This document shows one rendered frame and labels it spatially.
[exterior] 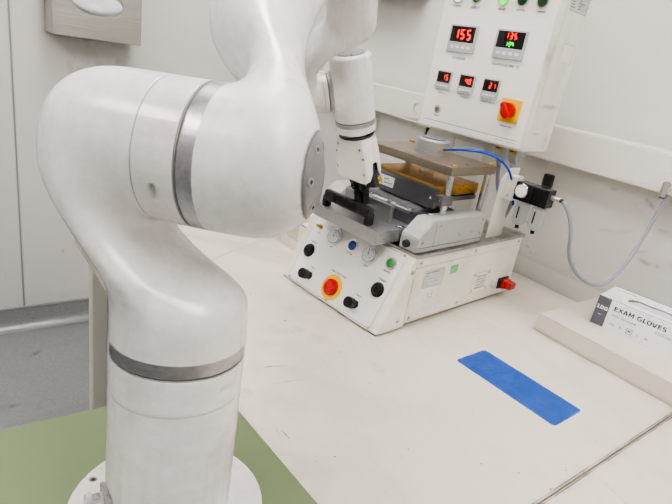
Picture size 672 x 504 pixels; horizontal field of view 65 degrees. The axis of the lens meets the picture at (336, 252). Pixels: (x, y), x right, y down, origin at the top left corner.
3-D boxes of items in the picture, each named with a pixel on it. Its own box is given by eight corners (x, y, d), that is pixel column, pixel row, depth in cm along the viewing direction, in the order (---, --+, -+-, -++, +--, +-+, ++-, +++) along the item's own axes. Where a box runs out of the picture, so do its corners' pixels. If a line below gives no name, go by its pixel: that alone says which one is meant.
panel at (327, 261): (287, 276, 135) (320, 211, 134) (369, 331, 115) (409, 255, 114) (281, 274, 133) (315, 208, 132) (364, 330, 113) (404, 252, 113)
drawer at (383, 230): (391, 207, 146) (397, 179, 143) (456, 234, 132) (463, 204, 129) (309, 215, 126) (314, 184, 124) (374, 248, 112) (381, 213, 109)
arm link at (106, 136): (211, 395, 42) (240, 85, 35) (9, 343, 45) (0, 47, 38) (262, 334, 54) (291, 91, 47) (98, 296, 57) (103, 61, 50)
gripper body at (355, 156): (326, 128, 112) (332, 175, 118) (359, 138, 105) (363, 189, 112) (352, 117, 116) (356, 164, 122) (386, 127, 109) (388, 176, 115)
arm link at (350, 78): (333, 128, 106) (378, 121, 106) (325, 60, 98) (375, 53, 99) (328, 114, 113) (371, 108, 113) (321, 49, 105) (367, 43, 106)
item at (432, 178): (413, 176, 146) (421, 142, 143) (480, 200, 132) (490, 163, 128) (370, 178, 135) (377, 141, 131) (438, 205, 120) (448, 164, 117)
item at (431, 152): (420, 172, 153) (430, 127, 148) (514, 205, 133) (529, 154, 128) (360, 175, 137) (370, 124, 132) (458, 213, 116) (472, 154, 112)
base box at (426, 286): (414, 249, 172) (426, 199, 166) (516, 298, 147) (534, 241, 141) (282, 275, 136) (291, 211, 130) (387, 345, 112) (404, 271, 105)
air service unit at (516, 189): (501, 219, 136) (517, 163, 131) (553, 239, 126) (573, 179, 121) (490, 221, 132) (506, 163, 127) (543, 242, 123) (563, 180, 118)
